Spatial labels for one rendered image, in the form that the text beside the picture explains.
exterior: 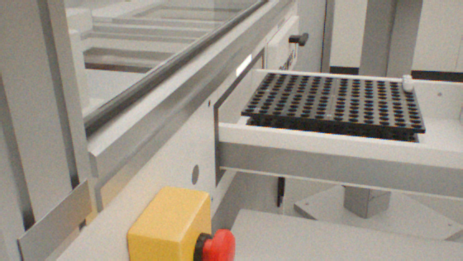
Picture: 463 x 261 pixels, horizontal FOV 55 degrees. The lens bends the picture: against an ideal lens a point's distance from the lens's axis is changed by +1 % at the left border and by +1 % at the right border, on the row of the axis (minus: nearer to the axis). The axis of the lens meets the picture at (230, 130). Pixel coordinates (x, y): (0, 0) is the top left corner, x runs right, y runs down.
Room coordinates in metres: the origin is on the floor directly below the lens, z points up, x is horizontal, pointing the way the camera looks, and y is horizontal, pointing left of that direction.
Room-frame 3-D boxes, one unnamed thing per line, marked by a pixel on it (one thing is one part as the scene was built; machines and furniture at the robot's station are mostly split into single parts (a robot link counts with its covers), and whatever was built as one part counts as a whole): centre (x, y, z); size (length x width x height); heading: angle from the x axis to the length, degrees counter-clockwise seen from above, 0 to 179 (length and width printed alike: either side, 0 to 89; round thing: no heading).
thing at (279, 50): (0.92, -0.11, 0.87); 0.29 x 0.02 x 0.11; 164
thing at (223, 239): (0.29, 0.01, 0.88); 0.04 x 0.03 x 0.04; 164
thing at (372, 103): (0.59, -0.14, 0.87); 0.22 x 0.18 x 0.06; 74
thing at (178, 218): (0.30, 0.05, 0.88); 0.07 x 0.05 x 0.07; 164
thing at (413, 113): (0.56, -0.24, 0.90); 0.18 x 0.02 x 0.01; 164
